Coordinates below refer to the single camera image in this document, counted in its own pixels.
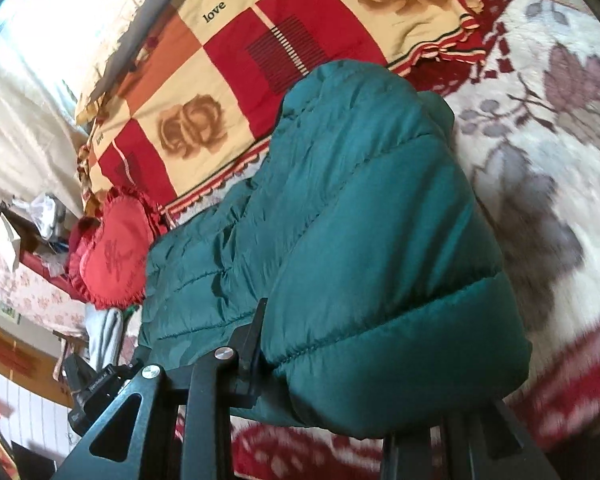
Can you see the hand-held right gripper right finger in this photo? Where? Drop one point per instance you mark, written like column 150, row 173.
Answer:
column 500, row 440

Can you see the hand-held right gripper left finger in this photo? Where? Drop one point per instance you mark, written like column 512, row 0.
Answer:
column 250, row 345

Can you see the green puffer jacket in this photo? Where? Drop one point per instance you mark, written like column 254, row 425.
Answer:
column 355, row 210

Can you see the grey cloth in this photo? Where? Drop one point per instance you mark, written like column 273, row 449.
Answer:
column 105, row 335

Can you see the white ribbed radiator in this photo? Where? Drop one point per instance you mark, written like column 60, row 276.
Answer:
column 30, row 420

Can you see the cluttered bedside table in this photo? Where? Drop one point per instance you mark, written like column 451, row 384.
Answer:
column 35, row 290

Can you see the red heart-shaped ruffled pillow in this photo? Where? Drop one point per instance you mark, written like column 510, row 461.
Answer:
column 112, row 255

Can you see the crumpled plastic bag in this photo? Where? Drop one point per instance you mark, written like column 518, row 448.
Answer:
column 45, row 215

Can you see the white curtain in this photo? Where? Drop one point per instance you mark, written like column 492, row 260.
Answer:
column 25, row 125

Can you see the red white floral blanket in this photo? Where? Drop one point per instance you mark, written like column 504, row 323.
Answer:
column 530, row 160

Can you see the red cream rose-print quilt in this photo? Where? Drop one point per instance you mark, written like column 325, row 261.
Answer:
column 230, row 50

